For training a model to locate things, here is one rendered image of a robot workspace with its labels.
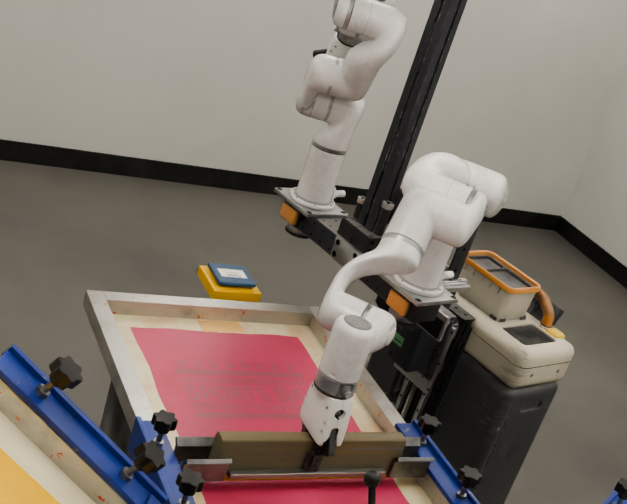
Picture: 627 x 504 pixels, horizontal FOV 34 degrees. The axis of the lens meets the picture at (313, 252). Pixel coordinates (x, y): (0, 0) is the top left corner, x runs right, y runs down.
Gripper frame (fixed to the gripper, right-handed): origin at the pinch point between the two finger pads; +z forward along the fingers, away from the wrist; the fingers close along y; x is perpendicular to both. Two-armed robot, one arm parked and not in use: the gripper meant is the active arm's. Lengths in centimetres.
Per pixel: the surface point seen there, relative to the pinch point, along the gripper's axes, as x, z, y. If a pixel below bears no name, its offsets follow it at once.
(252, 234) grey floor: -131, 100, 309
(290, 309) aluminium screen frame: -20, 2, 58
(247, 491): 11.5, 6.1, -2.6
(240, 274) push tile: -15, 4, 77
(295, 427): -5.8, 6.0, 16.2
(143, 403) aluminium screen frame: 26.4, 2.6, 18.5
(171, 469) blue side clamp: 26.8, 1.5, -1.9
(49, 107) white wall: -28, 69, 368
